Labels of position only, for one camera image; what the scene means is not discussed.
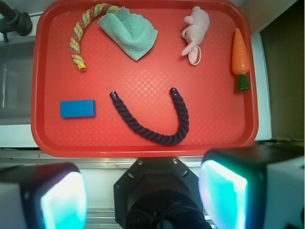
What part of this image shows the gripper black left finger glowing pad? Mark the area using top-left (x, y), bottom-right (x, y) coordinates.
top-left (0, 163), bottom-right (88, 229)

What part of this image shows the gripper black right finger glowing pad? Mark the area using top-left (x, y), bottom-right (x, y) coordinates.
top-left (198, 144), bottom-right (305, 229)

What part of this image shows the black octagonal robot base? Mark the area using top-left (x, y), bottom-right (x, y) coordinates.
top-left (113, 157), bottom-right (211, 229)

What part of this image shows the blue rectangular block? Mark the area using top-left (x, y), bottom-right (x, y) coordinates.
top-left (60, 100), bottom-right (96, 118)

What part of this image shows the orange toy carrot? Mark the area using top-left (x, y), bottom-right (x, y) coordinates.
top-left (232, 28), bottom-right (250, 91)

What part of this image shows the red plastic tray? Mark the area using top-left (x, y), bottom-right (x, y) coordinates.
top-left (31, 0), bottom-right (258, 157)

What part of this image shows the pink plush bunny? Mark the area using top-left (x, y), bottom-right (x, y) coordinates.
top-left (181, 6), bottom-right (210, 66)

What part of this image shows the teal folded cloth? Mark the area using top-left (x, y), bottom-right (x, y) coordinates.
top-left (98, 8), bottom-right (158, 61)

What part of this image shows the black clamp knob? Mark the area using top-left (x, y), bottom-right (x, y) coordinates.
top-left (0, 0), bottom-right (33, 43)

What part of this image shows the dark purple rope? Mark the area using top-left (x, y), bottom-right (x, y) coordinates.
top-left (109, 87), bottom-right (190, 146)

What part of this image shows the multicolour twisted rope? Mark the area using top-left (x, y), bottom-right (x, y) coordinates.
top-left (69, 3), bottom-right (122, 73)

